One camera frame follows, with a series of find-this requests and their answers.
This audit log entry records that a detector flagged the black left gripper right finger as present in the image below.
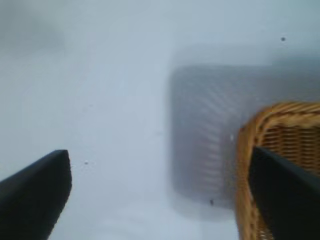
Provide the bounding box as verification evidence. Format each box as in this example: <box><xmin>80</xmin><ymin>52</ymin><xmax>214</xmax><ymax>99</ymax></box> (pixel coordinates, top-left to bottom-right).
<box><xmin>248</xmin><ymin>146</ymin><xmax>320</xmax><ymax>240</ymax></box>

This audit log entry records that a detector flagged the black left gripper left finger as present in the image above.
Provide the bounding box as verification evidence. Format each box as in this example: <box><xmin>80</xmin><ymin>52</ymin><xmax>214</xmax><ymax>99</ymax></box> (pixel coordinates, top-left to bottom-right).
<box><xmin>0</xmin><ymin>149</ymin><xmax>73</xmax><ymax>240</ymax></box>

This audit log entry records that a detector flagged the woven wicker basket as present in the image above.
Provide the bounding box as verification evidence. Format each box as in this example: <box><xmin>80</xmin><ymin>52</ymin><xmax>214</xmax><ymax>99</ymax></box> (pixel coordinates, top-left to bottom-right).
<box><xmin>234</xmin><ymin>101</ymin><xmax>320</xmax><ymax>240</ymax></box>

